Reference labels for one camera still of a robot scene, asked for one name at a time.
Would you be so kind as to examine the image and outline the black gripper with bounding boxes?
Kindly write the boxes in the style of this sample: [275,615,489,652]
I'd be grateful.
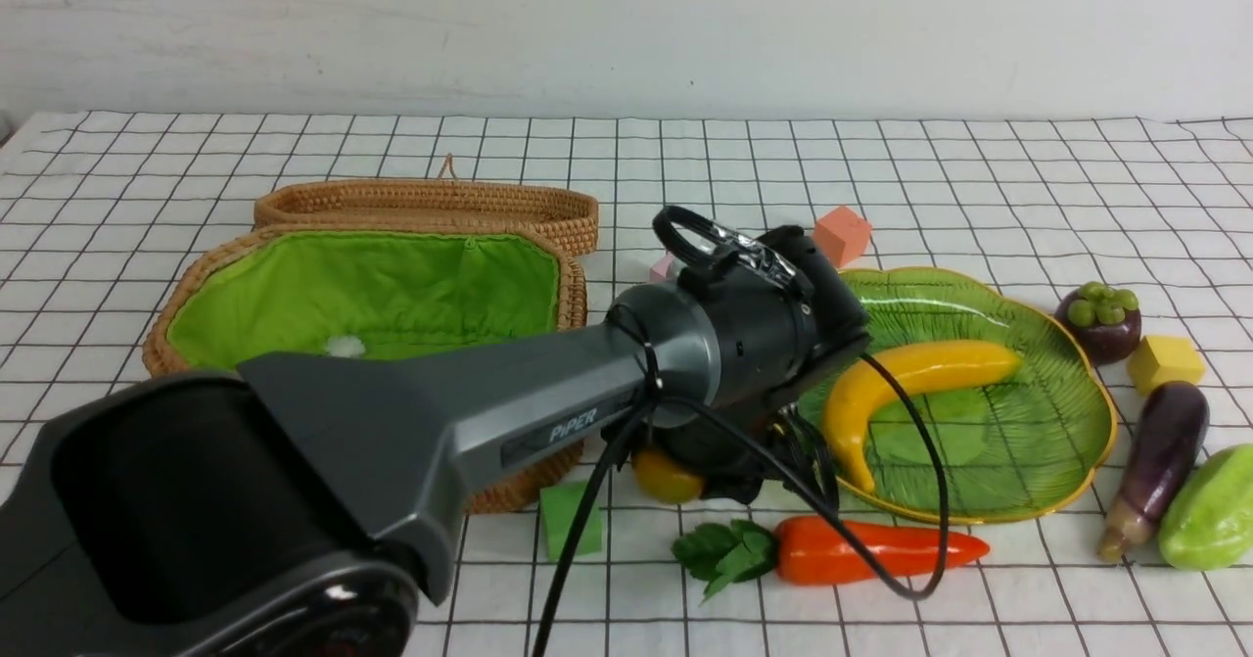
[675,413,814,504]

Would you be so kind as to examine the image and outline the orange yellow plastic mango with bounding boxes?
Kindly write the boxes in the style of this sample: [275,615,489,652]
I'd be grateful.
[632,445,705,505]

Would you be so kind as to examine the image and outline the orange plastic carrot green leaves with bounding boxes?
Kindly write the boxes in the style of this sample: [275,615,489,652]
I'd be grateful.
[672,515,991,599]

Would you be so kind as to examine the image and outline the yellow plastic banana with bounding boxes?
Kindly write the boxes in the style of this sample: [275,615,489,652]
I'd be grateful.
[822,340,1022,493]

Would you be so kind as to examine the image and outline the dark purple plastic mangosteen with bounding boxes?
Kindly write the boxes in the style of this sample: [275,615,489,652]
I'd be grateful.
[1053,281,1141,366]

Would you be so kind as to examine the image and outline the purple plastic eggplant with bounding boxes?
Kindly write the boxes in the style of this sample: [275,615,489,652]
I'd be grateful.
[1096,381,1210,563]

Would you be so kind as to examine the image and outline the light green plastic gourd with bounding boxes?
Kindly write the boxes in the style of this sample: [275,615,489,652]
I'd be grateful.
[1157,444,1252,572]

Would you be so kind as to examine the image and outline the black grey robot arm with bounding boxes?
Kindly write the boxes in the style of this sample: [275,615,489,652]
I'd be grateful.
[3,227,868,656]

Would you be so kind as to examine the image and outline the green foam cube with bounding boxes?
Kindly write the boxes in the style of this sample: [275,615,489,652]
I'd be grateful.
[538,480,603,563]

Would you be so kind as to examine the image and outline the pink foam cube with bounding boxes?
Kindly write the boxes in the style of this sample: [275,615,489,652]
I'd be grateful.
[648,253,683,282]

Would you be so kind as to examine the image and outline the orange foam cube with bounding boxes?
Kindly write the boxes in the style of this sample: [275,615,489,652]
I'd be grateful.
[812,206,872,268]

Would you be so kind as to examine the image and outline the green leaf-shaped glass plate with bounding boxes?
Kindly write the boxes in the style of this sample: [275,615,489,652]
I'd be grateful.
[798,267,1118,524]

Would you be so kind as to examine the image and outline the woven wicker basket lid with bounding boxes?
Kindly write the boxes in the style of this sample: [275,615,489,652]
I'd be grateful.
[254,155,600,257]

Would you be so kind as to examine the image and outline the yellow foam cube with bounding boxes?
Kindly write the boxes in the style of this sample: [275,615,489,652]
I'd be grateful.
[1126,335,1207,397]

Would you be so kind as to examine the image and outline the woven wicker basket green lining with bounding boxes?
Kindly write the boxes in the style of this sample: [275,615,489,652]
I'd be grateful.
[143,224,588,515]

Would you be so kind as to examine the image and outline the white grid tablecloth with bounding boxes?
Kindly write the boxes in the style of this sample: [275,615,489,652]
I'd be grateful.
[1,112,1252,656]

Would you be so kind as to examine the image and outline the black camera cable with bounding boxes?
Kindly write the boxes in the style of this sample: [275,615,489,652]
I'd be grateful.
[529,206,952,657]

